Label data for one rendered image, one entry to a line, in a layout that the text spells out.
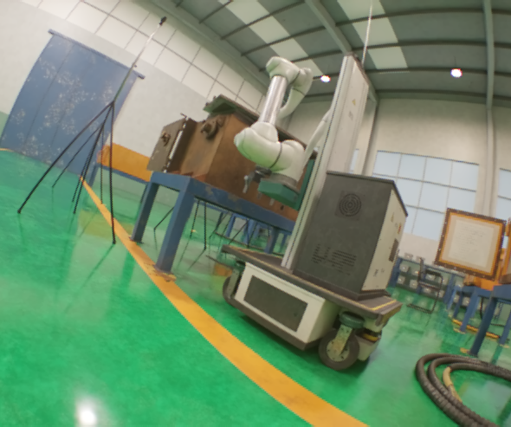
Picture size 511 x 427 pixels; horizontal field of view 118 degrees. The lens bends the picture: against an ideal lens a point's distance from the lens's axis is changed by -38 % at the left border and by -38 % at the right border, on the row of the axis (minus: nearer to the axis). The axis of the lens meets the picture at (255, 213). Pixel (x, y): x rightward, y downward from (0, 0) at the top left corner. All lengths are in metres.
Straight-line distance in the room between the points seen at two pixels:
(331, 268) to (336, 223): 0.19
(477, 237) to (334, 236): 1.75
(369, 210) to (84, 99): 10.62
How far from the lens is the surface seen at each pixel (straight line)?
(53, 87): 11.07
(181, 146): 2.36
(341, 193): 1.14
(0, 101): 11.45
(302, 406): 0.84
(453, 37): 10.84
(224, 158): 1.93
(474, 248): 2.54
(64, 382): 0.66
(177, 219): 1.57
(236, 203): 1.79
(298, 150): 1.36
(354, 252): 1.05
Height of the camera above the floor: 0.48
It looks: 3 degrees up
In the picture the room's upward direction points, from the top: 19 degrees clockwise
